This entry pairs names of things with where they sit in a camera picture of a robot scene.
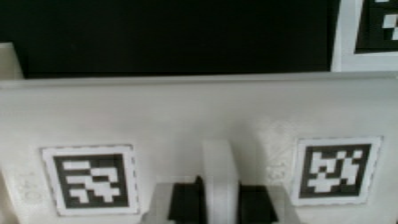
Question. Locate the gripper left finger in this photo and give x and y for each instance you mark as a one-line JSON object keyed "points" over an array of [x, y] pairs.
{"points": [[186, 211]]}

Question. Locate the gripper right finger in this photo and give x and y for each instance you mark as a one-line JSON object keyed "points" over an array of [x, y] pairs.
{"points": [[256, 211]]}

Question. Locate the white cabinet door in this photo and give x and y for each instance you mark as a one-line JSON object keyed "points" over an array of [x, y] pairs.
{"points": [[106, 138]]}

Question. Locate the white U-shaped fence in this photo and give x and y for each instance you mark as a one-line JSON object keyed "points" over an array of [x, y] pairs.
{"points": [[10, 72]]}

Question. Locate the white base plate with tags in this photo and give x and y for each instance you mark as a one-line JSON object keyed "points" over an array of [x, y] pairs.
{"points": [[366, 36]]}

